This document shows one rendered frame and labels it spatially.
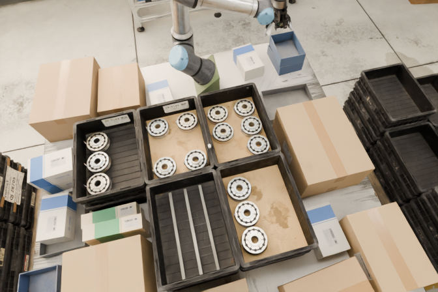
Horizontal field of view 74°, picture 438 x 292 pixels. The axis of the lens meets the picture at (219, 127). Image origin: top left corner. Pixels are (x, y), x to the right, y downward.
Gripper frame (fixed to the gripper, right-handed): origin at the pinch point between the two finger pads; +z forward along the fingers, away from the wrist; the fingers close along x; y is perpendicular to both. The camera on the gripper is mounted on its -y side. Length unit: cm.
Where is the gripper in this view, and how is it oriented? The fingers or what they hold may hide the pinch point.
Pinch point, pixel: (277, 32)
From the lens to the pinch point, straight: 172.7
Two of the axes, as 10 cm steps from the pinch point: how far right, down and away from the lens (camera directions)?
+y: 1.9, 8.4, -5.0
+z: 1.4, 4.8, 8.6
